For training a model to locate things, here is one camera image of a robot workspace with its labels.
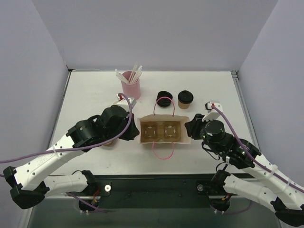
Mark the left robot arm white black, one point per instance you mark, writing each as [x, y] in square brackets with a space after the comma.
[32, 182]

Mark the single brown paper cup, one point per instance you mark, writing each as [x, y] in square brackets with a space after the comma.
[183, 105]

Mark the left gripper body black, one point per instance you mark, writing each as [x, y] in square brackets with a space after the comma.
[131, 129]

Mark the brown pulp cup carriers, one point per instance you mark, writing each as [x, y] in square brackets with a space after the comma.
[109, 144]

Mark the stack of black lids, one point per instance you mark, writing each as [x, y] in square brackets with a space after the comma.
[164, 99]

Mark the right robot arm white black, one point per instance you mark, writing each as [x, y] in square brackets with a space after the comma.
[276, 192]

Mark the single brown pulp cup carrier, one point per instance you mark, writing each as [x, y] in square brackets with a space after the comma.
[168, 131]

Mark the pink cream paper gift bag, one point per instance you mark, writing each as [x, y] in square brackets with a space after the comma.
[185, 139]

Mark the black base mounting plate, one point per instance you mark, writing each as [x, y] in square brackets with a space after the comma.
[171, 191]

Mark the pink straw holder cup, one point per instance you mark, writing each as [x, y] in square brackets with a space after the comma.
[132, 90]

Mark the white wrapped straws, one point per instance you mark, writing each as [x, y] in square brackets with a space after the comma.
[134, 75]

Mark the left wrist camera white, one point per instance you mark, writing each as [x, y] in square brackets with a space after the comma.
[122, 102]

